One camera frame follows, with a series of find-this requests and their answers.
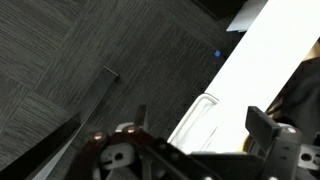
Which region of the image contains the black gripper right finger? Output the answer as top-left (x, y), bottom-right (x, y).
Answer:
top-left (245, 106), bottom-right (280, 152)

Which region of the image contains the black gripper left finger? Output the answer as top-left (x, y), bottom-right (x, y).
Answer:
top-left (134, 105), bottom-right (148, 130)

